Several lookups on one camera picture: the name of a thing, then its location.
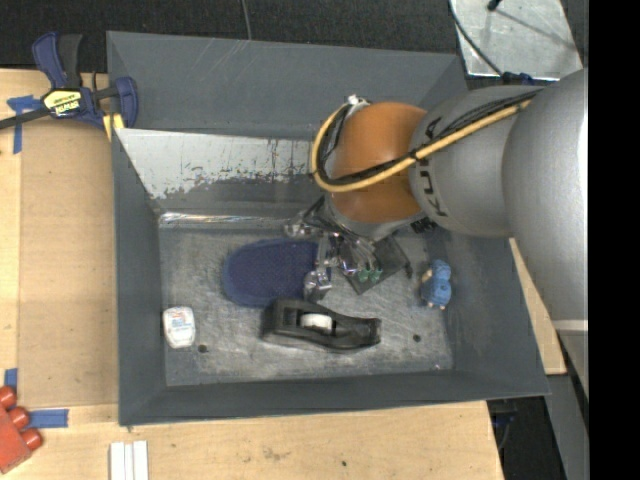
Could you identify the grey metal bin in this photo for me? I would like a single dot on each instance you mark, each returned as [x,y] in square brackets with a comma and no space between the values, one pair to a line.
[200,93]

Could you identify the blue toy figure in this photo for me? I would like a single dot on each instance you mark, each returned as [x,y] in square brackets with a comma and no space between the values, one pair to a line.
[437,288]

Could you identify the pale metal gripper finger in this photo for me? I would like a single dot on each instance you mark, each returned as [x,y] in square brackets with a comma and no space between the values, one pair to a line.
[317,284]
[299,229]

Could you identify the small white plastic container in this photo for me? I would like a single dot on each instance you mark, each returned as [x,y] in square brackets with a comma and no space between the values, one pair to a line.
[179,327]

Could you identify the black tape dispenser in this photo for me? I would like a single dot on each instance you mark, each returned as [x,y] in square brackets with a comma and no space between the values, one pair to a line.
[300,335]

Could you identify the dark blue oval pad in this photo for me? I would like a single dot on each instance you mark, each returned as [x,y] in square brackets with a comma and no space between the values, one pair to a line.
[265,273]

